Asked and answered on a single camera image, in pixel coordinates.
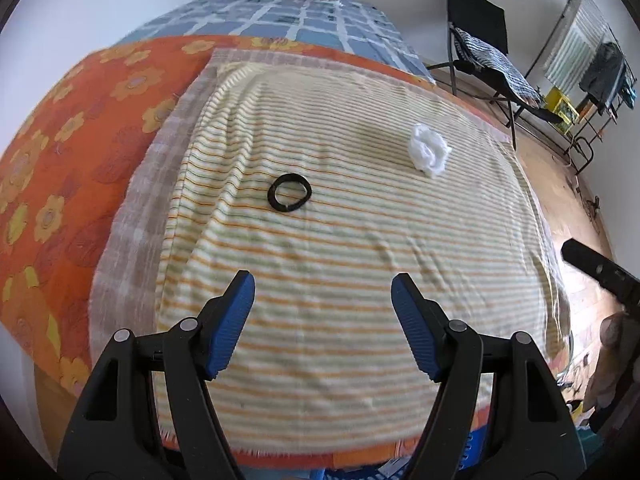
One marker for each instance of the wooden bed frame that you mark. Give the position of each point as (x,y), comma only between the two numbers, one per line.
(52,410)

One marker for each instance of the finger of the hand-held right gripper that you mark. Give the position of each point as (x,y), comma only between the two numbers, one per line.
(605,272)

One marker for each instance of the black folding chair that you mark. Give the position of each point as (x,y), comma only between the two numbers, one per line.
(475,7)

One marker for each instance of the blue plaid bed sheet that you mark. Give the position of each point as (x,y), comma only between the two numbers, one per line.
(310,20)

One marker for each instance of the yellow box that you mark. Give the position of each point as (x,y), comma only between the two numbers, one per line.
(560,107)

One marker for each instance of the striped yellow towel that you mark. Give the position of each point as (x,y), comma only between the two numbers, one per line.
(350,240)

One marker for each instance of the person's right hand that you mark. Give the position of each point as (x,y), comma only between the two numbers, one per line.
(617,355)

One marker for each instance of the black white striped cloth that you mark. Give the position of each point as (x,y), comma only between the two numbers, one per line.
(500,67)

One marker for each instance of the white plastic bag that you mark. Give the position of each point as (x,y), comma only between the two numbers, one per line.
(429,150)

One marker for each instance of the metal drying rack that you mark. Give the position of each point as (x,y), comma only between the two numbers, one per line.
(557,25)

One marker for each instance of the dark hanging garment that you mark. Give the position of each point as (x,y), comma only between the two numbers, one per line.
(602,72)

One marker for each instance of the white striped hanging cloth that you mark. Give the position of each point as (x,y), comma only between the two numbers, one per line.
(575,40)

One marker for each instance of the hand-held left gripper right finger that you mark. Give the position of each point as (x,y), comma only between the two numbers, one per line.
(412,325)

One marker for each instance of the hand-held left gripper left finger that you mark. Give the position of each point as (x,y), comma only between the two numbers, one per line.
(232,320)

